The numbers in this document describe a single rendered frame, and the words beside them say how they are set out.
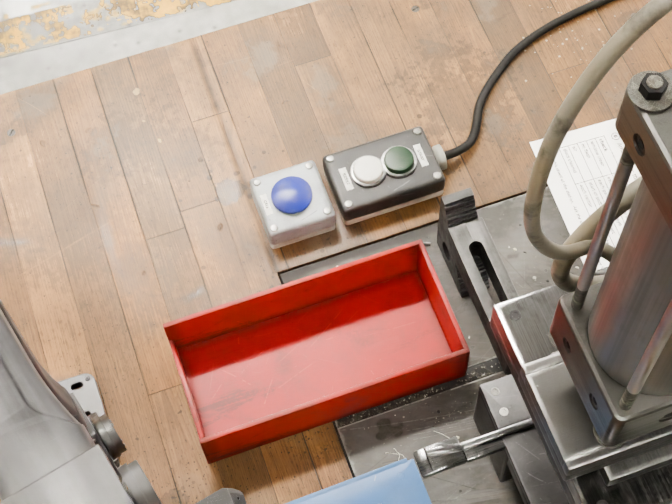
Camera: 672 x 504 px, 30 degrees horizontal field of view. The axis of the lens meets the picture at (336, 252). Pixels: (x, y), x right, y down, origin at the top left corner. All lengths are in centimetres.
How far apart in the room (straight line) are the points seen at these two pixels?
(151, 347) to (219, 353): 7
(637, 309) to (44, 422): 36
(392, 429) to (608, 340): 44
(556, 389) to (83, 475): 32
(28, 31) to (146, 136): 129
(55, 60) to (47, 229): 127
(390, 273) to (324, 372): 11
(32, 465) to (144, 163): 57
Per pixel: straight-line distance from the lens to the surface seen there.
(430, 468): 105
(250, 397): 116
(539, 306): 94
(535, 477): 106
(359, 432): 115
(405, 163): 123
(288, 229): 120
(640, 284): 67
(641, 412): 78
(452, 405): 116
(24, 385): 79
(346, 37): 136
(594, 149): 130
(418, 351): 117
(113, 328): 121
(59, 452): 78
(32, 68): 252
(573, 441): 86
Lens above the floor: 199
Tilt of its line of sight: 63 degrees down
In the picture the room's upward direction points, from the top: 3 degrees counter-clockwise
